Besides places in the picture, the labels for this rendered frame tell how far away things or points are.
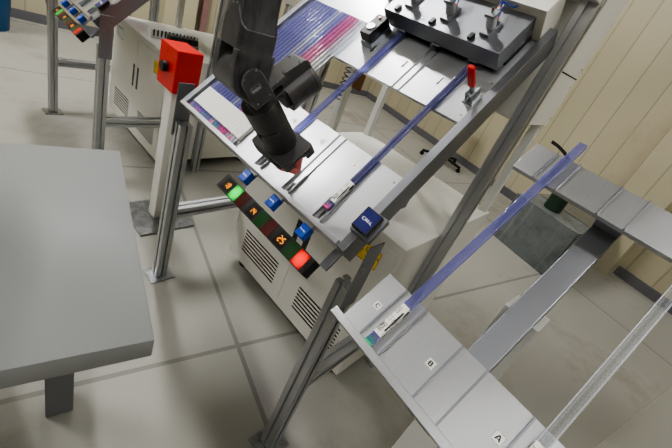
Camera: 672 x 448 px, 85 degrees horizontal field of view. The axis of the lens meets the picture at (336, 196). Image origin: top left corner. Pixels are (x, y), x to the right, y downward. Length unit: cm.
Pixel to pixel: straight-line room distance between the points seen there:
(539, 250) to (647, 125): 144
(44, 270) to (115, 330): 17
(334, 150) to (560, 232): 225
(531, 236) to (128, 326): 269
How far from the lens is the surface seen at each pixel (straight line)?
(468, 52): 97
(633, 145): 386
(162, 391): 132
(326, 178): 83
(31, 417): 131
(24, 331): 69
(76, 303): 71
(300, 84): 59
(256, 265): 153
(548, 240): 295
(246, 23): 52
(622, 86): 397
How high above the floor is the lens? 113
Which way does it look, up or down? 27 degrees down
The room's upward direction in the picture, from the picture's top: 22 degrees clockwise
